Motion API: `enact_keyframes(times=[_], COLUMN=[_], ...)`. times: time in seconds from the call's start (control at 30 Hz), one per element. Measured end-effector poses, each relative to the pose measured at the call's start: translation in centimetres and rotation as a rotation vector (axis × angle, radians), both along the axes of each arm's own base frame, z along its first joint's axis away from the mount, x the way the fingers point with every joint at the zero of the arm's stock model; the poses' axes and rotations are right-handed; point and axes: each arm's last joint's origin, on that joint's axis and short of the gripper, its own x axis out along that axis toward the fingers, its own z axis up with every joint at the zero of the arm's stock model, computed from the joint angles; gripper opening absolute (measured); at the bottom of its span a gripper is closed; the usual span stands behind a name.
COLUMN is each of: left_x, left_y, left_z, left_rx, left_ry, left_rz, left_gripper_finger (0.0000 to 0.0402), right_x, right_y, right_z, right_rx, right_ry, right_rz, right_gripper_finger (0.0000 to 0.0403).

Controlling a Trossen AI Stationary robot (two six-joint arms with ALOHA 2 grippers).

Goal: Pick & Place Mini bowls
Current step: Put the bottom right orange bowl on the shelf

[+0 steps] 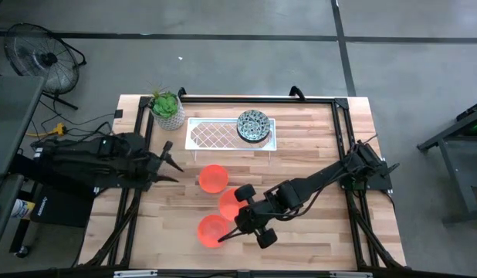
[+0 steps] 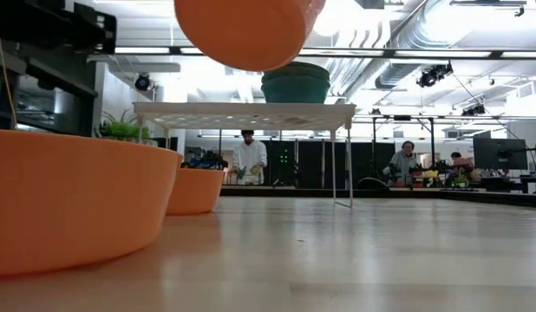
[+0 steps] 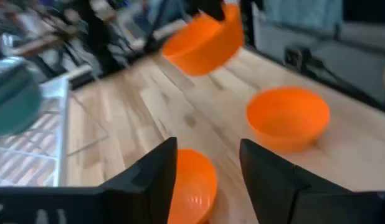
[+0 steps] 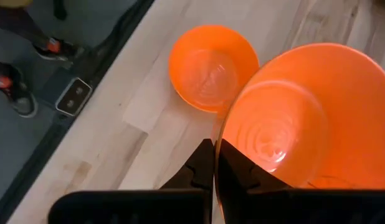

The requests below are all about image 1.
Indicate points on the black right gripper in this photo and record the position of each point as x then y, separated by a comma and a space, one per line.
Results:
254, 216

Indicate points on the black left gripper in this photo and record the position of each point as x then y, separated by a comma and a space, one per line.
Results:
153, 164

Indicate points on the orange plastic mini bowl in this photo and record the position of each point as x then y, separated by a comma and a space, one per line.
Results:
229, 204
209, 229
213, 178

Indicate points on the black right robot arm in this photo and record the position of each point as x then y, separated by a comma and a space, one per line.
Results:
319, 179

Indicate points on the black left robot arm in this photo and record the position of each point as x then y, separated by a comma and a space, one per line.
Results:
88, 158

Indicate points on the white patterned plant pot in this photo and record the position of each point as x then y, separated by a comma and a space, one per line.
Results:
173, 123

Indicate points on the green succulent plant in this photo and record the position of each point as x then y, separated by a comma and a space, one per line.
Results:
165, 106

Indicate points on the small black square clamp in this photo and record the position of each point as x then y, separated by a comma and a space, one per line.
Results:
118, 114

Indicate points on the black case white lettering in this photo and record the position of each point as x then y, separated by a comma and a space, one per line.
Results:
65, 208

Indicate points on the yellow power plug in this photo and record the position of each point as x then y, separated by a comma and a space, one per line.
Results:
60, 129

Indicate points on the white bottle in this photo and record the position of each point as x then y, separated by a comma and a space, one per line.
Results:
20, 208

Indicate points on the dark grey desk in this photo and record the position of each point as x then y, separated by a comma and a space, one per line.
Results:
14, 123

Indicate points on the black floor fan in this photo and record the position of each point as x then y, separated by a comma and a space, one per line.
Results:
49, 58

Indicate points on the black caster wheel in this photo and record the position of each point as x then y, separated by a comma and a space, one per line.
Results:
23, 251

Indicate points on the dark grey metal cart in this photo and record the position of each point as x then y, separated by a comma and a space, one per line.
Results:
448, 132

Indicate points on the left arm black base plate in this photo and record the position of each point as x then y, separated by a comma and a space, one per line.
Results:
119, 185

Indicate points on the silver metal bracket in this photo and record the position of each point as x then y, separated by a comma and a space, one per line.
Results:
350, 275
134, 274

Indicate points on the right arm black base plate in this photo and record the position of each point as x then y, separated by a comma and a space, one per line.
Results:
371, 186

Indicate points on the black aluminium table frame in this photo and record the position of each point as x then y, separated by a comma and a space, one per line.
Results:
340, 116

